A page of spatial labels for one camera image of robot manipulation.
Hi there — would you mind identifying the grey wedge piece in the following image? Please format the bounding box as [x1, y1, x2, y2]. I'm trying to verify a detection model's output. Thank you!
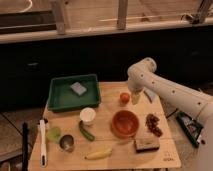
[144, 88, 156, 102]

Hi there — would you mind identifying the red apple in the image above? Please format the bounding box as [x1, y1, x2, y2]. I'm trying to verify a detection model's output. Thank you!
[120, 92, 130, 104]

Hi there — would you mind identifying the yellow banana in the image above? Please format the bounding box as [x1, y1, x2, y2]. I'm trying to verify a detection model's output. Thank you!
[85, 148, 112, 160]

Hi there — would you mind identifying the grey sponge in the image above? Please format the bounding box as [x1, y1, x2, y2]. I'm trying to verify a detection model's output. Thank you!
[70, 82, 87, 96]

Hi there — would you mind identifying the bunch of red grapes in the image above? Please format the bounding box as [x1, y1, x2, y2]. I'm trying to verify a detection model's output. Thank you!
[145, 114, 163, 137]

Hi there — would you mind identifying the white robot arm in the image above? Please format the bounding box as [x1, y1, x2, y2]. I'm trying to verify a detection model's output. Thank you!
[127, 57, 213, 171]

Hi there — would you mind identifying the green cucumber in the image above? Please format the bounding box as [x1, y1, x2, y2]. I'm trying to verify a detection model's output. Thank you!
[78, 121, 95, 141]

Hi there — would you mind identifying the white paper cup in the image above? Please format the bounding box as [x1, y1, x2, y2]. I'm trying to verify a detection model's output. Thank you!
[80, 107, 96, 126]

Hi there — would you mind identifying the orange bowl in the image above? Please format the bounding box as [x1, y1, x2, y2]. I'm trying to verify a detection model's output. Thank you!
[111, 110, 140, 139]

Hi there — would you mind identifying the black table leg pole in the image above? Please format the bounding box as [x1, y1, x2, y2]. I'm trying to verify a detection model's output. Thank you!
[22, 123, 28, 171]

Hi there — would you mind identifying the small metal cup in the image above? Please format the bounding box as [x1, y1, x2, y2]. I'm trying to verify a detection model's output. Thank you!
[59, 135, 74, 152]

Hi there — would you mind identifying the green plastic tray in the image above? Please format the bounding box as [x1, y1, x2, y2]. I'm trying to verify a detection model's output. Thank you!
[47, 74, 101, 113]

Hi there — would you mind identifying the brown bread slice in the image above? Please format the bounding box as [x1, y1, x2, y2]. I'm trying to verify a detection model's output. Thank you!
[134, 138, 160, 153]

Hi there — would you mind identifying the light green pear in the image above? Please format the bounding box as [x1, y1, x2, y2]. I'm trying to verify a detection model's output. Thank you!
[46, 127, 61, 143]

